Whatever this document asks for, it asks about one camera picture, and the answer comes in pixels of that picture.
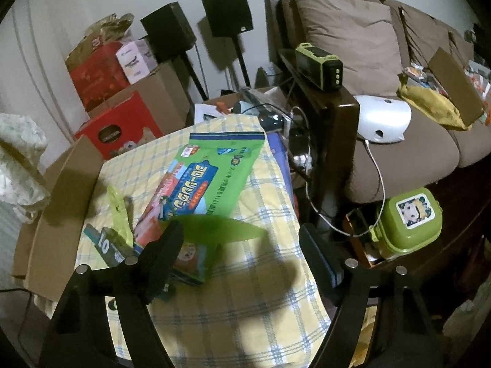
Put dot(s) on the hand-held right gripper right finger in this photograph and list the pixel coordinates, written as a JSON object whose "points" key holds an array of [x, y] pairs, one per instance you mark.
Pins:
{"points": [[330, 272]]}

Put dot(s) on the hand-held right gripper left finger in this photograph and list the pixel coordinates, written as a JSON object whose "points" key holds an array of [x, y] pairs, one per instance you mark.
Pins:
{"points": [[168, 253]]}

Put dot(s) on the green squeegee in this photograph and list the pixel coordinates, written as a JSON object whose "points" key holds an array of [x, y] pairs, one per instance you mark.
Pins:
{"points": [[119, 214]]}

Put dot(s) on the green and red printed packet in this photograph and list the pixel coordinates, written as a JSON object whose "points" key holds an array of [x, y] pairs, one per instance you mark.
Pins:
{"points": [[207, 176]]}

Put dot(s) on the orange box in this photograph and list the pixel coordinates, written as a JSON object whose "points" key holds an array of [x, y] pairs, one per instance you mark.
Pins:
{"points": [[358, 234]]}

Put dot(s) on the teal box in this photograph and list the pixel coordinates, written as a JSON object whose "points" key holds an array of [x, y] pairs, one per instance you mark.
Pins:
{"points": [[105, 243]]}

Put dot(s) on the yellow checked tablecloth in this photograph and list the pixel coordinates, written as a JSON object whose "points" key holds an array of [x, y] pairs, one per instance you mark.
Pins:
{"points": [[238, 314]]}

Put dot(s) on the green lunch box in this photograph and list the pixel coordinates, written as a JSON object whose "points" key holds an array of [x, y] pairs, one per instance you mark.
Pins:
{"points": [[412, 222]]}

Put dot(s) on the open cardboard box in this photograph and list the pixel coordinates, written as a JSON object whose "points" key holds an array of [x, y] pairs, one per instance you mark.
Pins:
{"points": [[57, 218]]}

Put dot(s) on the brown sofa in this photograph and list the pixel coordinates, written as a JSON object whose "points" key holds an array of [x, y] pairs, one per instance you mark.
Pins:
{"points": [[402, 161]]}

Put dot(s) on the red box with dark label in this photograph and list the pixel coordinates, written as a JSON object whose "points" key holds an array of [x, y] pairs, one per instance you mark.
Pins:
{"points": [[122, 126]]}

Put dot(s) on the power strip with plugs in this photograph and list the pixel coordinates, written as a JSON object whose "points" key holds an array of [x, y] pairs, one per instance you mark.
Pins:
{"points": [[285, 124]]}

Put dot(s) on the brown cardboard box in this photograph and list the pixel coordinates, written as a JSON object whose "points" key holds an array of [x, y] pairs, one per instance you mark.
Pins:
{"points": [[161, 88]]}

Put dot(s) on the white floral cloth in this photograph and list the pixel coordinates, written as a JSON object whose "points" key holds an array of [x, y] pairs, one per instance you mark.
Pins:
{"points": [[19, 161]]}

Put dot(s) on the yellow bag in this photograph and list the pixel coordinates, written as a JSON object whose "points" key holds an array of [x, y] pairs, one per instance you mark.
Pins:
{"points": [[429, 103]]}

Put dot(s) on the white box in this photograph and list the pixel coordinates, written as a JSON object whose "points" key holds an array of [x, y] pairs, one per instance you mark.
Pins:
{"points": [[136, 59]]}

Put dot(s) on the green and black device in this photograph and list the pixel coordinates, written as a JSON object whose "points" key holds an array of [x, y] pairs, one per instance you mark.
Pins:
{"points": [[318, 63]]}

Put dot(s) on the black speaker on stand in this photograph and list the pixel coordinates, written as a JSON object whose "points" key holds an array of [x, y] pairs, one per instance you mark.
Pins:
{"points": [[168, 30], [226, 11]]}

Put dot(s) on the flat cardboard piece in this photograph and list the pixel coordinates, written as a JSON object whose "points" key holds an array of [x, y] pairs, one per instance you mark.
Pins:
{"points": [[454, 80]]}

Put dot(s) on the brown paper bag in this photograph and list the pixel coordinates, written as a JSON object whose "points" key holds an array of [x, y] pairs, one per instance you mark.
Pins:
{"points": [[103, 32]]}

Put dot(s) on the brown sofa cushion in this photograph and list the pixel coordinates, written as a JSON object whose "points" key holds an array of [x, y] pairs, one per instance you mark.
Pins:
{"points": [[422, 34], [345, 38]]}

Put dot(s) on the pile of packets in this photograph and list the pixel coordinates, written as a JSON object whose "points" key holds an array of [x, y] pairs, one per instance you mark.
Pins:
{"points": [[477, 76]]}

